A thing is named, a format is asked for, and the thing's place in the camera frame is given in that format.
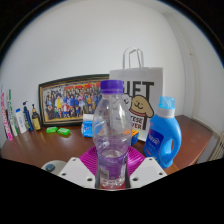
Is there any small orange-topped box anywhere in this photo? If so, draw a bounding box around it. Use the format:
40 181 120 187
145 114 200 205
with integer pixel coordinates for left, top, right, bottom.
130 129 140 146

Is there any dark amber pump bottle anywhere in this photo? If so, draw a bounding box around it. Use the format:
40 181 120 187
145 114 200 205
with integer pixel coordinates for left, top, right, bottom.
31 103 43 132

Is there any long green white box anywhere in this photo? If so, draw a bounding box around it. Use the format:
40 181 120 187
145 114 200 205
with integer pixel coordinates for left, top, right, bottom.
5 88 19 137

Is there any dark blue pump bottle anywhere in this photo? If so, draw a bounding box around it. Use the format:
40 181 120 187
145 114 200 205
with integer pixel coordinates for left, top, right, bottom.
22 100 35 132

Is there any white blue-capped lotion bottle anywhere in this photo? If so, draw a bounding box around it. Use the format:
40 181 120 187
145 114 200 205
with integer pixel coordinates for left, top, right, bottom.
14 107 28 135

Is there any wooden side cabinet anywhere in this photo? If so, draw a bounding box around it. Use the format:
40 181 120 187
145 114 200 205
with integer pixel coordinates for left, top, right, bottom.
173 114 214 169

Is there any clear purple-capped water bottle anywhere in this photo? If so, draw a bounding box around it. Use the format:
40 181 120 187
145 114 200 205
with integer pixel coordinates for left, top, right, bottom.
92 79 133 190

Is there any blue detergent bottle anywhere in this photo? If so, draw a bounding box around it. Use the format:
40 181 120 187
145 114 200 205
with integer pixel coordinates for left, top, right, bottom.
143 96 183 170

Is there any white paper gift bag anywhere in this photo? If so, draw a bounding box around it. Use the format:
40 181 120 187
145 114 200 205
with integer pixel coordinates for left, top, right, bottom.
109 47 165 142

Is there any white mug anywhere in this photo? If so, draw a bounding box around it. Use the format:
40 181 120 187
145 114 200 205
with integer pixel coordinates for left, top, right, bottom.
41 159 68 176

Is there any white radiator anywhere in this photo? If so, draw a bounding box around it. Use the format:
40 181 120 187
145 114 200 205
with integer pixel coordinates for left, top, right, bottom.
209 131 224 161

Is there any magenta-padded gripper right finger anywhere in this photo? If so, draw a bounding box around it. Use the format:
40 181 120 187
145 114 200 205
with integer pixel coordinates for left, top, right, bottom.
123 145 168 190

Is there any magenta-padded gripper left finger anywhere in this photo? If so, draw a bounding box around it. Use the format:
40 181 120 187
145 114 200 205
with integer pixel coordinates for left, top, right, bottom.
57 145 100 190

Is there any framed group photo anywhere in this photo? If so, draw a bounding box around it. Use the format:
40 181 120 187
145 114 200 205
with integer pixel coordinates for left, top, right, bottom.
37 73 110 127

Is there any blue tissue pack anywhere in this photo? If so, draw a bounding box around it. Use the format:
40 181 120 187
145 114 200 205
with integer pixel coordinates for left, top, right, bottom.
81 113 95 138

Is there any long pink box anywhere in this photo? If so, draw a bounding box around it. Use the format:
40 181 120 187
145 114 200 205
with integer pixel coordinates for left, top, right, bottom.
0 92 14 142

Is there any small green packet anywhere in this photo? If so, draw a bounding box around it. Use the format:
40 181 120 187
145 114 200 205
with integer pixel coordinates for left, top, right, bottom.
56 127 71 136
45 126 59 134

